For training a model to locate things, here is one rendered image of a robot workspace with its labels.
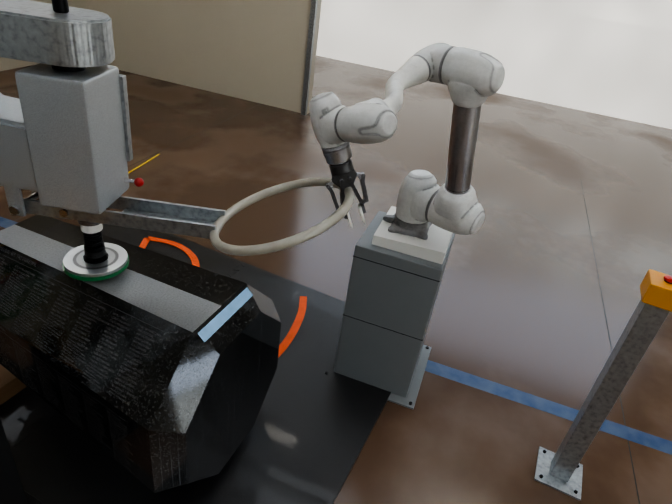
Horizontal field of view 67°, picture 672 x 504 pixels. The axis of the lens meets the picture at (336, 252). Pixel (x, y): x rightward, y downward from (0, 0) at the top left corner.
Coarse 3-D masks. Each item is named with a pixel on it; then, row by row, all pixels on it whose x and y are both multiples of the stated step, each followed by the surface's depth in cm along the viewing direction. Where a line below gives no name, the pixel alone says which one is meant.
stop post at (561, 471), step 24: (648, 288) 176; (648, 312) 181; (624, 336) 191; (648, 336) 185; (624, 360) 192; (600, 384) 201; (624, 384) 197; (600, 408) 206; (576, 432) 215; (552, 456) 240; (576, 456) 221; (552, 480) 229; (576, 480) 230
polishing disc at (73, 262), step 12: (72, 252) 184; (84, 252) 185; (108, 252) 187; (120, 252) 188; (72, 264) 178; (84, 264) 179; (96, 264) 180; (108, 264) 181; (120, 264) 182; (84, 276) 175; (96, 276) 176
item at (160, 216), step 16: (32, 192) 178; (16, 208) 165; (32, 208) 168; (48, 208) 168; (128, 208) 177; (144, 208) 177; (160, 208) 176; (176, 208) 175; (192, 208) 175; (208, 208) 175; (112, 224) 168; (128, 224) 168; (144, 224) 167; (160, 224) 166; (176, 224) 166; (192, 224) 165; (208, 224) 165
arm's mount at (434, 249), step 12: (384, 228) 233; (432, 228) 237; (372, 240) 228; (384, 240) 226; (396, 240) 224; (408, 240) 225; (420, 240) 226; (432, 240) 227; (444, 240) 228; (408, 252) 225; (420, 252) 223; (432, 252) 221; (444, 252) 219
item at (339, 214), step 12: (300, 180) 184; (312, 180) 182; (324, 180) 179; (264, 192) 185; (276, 192) 186; (348, 192) 163; (240, 204) 181; (348, 204) 156; (228, 216) 176; (336, 216) 151; (216, 228) 167; (312, 228) 147; (324, 228) 148; (216, 240) 158; (288, 240) 145; (300, 240) 146; (228, 252) 151; (240, 252) 149; (252, 252) 147; (264, 252) 146
